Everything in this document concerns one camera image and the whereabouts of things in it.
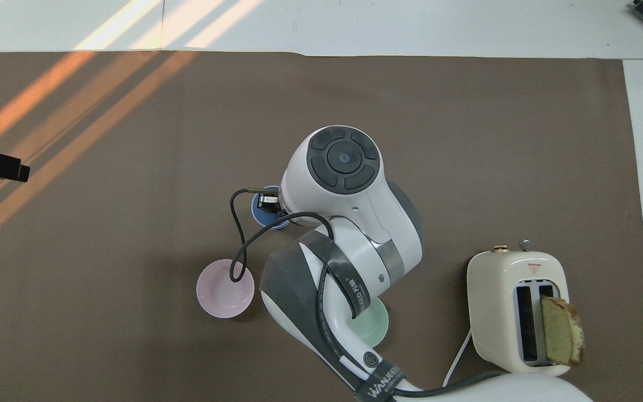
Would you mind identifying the cream toaster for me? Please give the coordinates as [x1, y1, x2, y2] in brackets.
[466, 238, 571, 376]

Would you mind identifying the bread slice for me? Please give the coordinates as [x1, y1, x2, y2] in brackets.
[540, 295, 585, 367]

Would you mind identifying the mint green bowl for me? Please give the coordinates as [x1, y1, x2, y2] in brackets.
[348, 297, 390, 347]

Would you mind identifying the black cable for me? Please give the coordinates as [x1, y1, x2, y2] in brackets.
[229, 187, 334, 283]

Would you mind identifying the pink bowl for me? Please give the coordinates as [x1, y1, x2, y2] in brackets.
[196, 259, 256, 319]

